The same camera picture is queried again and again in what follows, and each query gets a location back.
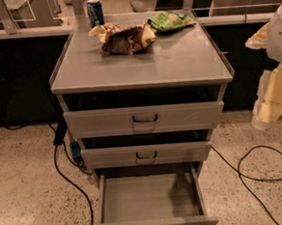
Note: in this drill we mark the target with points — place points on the brown chip bag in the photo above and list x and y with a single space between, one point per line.
123 40

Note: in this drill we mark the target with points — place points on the blue box on floor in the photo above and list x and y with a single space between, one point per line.
75 150

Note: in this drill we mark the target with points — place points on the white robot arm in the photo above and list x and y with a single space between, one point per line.
274 42

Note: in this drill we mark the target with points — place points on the green chip bag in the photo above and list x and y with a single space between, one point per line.
170 20

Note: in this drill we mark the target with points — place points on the grey top drawer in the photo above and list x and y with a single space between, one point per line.
144 119

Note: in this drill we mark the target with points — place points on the black power plug block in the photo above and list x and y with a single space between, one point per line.
60 132

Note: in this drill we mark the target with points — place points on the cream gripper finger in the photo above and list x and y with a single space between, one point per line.
268 106
259 39

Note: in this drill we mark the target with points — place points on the blue soda can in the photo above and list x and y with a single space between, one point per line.
95 13

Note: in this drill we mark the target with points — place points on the grey drawer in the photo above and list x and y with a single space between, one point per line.
144 119
170 196
145 155

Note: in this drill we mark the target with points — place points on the grey drawer cabinet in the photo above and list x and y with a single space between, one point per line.
180 67

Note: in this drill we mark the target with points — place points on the grey bottom drawer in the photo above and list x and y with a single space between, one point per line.
170 196

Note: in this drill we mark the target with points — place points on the grey middle drawer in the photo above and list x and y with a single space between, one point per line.
145 155

